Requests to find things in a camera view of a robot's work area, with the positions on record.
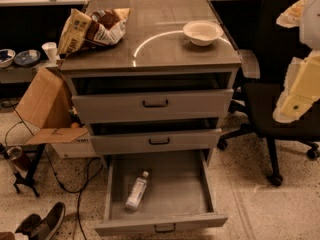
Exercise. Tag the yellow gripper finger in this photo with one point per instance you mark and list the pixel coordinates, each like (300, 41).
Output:
(292, 15)
(301, 88)

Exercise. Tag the clear plastic water bottle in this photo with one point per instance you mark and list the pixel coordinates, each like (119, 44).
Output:
(137, 191)

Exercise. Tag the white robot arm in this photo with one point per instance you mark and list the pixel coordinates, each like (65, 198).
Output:
(309, 28)

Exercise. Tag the grey top drawer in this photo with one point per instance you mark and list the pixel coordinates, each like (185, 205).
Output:
(134, 107)

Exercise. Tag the grey drawer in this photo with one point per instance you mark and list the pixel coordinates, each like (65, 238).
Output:
(155, 142)
(134, 107)
(178, 195)

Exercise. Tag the grey middle drawer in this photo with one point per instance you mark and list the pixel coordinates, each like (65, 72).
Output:
(155, 142)

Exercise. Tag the grey drawer cabinet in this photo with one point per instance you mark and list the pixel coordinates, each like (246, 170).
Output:
(154, 56)

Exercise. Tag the grey bottom drawer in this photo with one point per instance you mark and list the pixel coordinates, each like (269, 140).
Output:
(178, 195)

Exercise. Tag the black office chair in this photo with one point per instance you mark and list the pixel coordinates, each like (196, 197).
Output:
(261, 80)

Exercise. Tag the yellow brown chip bag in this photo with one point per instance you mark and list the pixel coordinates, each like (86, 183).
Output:
(101, 28)

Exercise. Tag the white cardboard box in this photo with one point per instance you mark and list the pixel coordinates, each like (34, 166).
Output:
(80, 147)

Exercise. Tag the white paper cup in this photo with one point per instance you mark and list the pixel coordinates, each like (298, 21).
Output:
(50, 49)

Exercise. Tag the brown cardboard box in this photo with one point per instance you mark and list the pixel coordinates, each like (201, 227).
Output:
(46, 105)

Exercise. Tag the blue patterned bowl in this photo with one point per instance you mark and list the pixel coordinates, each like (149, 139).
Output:
(27, 58)

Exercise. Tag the white blue bowl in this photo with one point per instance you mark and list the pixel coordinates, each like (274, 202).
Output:
(6, 57)

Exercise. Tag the black metal stand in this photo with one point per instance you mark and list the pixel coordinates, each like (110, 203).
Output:
(23, 165)

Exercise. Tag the dark grey shoe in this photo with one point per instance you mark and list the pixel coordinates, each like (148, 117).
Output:
(36, 228)

